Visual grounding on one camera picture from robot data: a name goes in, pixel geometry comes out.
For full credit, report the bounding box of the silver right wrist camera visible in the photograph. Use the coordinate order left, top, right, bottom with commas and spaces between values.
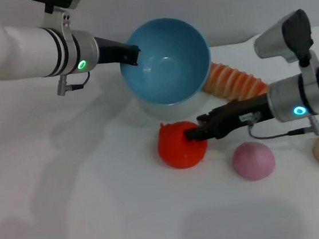
250, 7, 317, 68

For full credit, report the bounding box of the pink round bun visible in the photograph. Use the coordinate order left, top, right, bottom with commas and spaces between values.
230, 138, 278, 184

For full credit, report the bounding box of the orange toy fruit with stem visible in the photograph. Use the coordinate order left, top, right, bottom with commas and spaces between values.
154, 117, 211, 173

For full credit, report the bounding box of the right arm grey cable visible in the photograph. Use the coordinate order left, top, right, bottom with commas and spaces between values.
247, 112, 319, 145

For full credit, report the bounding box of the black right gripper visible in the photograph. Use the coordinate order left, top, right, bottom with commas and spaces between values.
181, 92, 277, 143

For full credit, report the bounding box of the orange striped bread loaf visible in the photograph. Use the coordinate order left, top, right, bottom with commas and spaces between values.
197, 56, 270, 105

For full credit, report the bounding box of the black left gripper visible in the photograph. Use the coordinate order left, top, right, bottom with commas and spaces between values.
93, 32, 143, 71

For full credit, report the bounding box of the blue bowl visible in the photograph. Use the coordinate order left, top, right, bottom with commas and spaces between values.
115, 13, 216, 111

